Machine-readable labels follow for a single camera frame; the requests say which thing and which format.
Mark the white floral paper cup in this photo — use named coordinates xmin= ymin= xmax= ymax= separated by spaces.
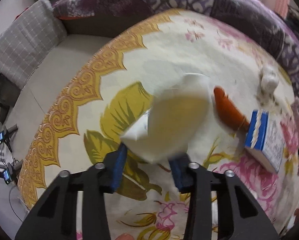
xmin=120 ymin=73 xmax=211 ymax=164

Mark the blue and white medicine box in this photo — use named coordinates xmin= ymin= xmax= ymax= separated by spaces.
xmin=245 ymin=109 xmax=285 ymax=174

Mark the floral cream blanket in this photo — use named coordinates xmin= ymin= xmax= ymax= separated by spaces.
xmin=18 ymin=9 xmax=299 ymax=239

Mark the orange-brown snack wrapper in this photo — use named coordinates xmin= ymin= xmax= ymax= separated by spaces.
xmin=213 ymin=86 xmax=250 ymax=132

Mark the crumpled white tissue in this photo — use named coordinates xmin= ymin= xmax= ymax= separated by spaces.
xmin=260 ymin=65 xmax=279 ymax=95

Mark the grey checked cushion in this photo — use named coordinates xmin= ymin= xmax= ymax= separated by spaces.
xmin=0 ymin=0 xmax=67 ymax=89

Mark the purple patterned bed quilt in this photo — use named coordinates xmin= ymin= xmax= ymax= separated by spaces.
xmin=53 ymin=0 xmax=299 ymax=98

